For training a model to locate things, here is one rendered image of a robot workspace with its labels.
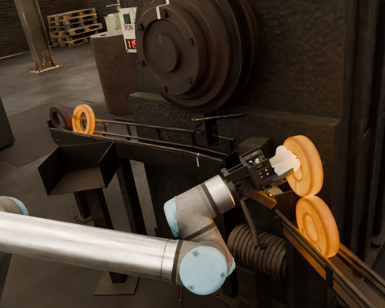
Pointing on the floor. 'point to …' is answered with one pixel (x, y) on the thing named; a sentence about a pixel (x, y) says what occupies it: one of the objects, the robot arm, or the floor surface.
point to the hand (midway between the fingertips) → (300, 159)
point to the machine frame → (301, 118)
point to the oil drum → (114, 71)
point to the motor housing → (256, 265)
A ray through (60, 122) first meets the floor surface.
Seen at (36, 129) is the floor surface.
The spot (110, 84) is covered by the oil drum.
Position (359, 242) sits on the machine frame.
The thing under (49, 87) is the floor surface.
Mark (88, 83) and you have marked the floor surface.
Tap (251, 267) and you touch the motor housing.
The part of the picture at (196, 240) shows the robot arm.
